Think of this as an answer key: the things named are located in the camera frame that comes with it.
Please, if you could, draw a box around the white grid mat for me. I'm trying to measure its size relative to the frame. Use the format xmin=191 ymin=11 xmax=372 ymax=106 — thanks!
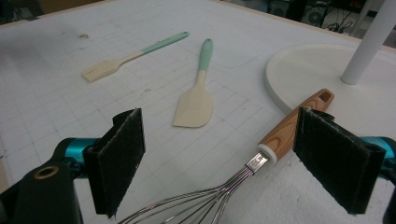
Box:
xmin=0 ymin=0 xmax=396 ymax=224

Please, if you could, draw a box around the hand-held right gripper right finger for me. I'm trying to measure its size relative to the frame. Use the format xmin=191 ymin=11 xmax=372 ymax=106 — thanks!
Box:
xmin=292 ymin=106 xmax=387 ymax=216

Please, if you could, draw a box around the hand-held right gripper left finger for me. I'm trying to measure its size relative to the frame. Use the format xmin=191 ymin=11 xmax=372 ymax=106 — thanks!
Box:
xmin=82 ymin=107 xmax=147 ymax=218

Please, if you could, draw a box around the steel whisk with wooden handle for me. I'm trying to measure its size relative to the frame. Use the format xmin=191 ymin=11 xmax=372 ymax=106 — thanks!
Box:
xmin=118 ymin=88 xmax=335 ymax=224

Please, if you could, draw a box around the black computer tower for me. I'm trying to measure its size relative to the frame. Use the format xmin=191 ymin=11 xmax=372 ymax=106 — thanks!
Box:
xmin=301 ymin=3 xmax=328 ymax=27

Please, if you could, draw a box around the white utensil stand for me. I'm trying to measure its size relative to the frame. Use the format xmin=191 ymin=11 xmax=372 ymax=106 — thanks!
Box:
xmin=264 ymin=0 xmax=396 ymax=117

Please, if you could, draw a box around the cream spatula with mint handle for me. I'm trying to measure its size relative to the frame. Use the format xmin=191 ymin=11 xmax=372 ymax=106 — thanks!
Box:
xmin=172 ymin=38 xmax=215 ymax=129

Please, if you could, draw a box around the coiled black cable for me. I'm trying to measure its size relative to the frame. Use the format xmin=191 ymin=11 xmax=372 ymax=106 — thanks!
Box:
xmin=323 ymin=12 xmax=354 ymax=34

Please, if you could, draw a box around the cream pastry brush mint handle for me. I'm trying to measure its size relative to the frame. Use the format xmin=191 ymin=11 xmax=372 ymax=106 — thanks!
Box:
xmin=81 ymin=31 xmax=191 ymax=83

